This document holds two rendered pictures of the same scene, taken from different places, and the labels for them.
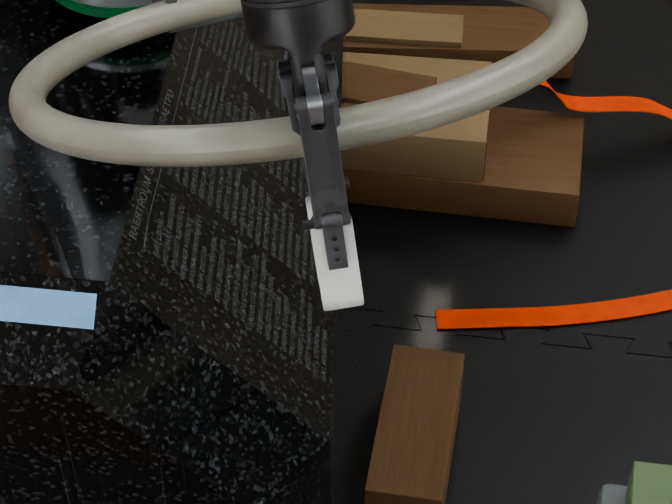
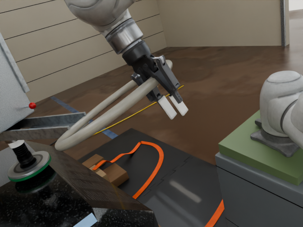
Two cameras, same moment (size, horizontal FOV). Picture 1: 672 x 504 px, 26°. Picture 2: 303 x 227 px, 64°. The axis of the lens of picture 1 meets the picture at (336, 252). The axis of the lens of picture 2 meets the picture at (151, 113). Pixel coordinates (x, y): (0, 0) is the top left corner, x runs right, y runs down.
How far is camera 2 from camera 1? 0.72 m
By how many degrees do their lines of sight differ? 38
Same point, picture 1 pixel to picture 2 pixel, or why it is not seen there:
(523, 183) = (116, 177)
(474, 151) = (105, 177)
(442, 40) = not seen: hidden behind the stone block
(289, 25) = (142, 48)
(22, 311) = not seen: outside the picture
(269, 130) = (148, 81)
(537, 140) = (112, 170)
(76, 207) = (67, 204)
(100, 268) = (87, 207)
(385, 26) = not seen: hidden behind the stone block
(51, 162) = (51, 203)
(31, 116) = (81, 131)
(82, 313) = (92, 220)
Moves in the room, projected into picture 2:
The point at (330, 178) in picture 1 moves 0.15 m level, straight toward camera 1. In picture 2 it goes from (172, 75) to (223, 77)
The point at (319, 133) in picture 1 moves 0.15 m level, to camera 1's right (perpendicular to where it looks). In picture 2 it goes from (164, 65) to (196, 47)
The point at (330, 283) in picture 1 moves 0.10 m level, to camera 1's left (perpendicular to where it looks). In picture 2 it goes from (181, 107) to (158, 125)
